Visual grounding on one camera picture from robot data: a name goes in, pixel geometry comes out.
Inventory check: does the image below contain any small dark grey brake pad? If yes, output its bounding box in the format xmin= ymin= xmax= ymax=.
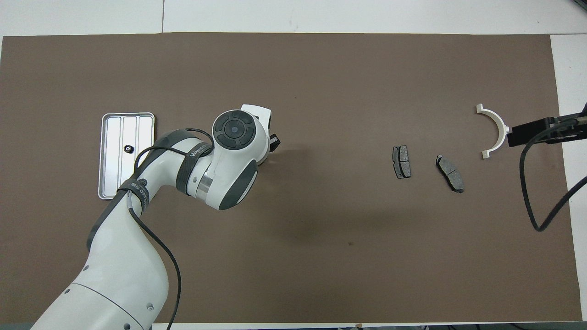
xmin=392 ymin=145 xmax=412 ymax=179

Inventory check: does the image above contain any large dark grey brake pad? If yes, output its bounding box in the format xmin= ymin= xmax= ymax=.
xmin=435 ymin=154 xmax=465 ymax=193

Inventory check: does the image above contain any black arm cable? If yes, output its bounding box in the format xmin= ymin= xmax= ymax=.
xmin=128 ymin=127 xmax=216 ymax=330
xmin=519 ymin=117 xmax=587 ymax=232

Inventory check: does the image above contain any white half-ring bracket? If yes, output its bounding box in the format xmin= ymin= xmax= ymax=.
xmin=476 ymin=104 xmax=510 ymax=160

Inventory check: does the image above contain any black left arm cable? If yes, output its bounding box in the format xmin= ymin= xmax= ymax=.
xmin=128 ymin=127 xmax=216 ymax=330

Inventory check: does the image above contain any silver metal tray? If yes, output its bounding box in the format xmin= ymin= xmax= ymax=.
xmin=97 ymin=112 xmax=155 ymax=200

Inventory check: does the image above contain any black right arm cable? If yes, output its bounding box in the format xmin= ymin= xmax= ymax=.
xmin=519 ymin=117 xmax=587 ymax=232

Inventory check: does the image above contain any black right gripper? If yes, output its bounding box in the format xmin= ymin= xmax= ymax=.
xmin=508 ymin=103 xmax=587 ymax=148

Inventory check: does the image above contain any brown table mat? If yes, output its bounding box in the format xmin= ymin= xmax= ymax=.
xmin=0 ymin=32 xmax=583 ymax=324

